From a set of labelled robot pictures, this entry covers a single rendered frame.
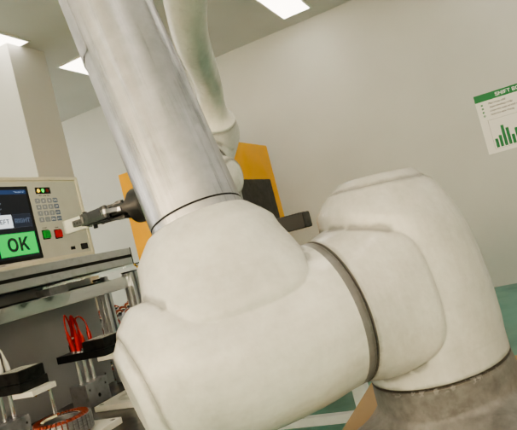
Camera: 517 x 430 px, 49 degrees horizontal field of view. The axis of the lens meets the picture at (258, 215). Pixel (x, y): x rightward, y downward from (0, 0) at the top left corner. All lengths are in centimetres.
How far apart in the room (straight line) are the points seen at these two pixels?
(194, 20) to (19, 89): 464
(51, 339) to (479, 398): 113
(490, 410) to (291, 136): 602
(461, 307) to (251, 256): 21
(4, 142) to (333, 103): 336
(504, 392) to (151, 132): 43
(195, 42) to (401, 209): 52
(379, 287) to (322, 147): 589
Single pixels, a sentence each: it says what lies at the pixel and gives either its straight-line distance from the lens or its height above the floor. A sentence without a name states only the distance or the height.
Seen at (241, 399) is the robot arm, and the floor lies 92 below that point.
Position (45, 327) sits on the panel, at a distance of 152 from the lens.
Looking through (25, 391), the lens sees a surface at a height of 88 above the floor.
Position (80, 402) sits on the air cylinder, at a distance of 143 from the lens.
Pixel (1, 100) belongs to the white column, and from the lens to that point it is 565.
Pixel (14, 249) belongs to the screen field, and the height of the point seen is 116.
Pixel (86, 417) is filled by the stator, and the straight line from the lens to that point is 115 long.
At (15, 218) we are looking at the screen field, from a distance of 135.
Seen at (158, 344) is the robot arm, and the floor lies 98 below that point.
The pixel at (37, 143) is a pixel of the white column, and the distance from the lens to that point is 542.
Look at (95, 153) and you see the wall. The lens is 794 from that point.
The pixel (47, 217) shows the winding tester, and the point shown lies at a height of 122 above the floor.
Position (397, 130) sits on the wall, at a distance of 623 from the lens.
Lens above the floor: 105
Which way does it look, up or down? 3 degrees up
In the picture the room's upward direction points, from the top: 14 degrees counter-clockwise
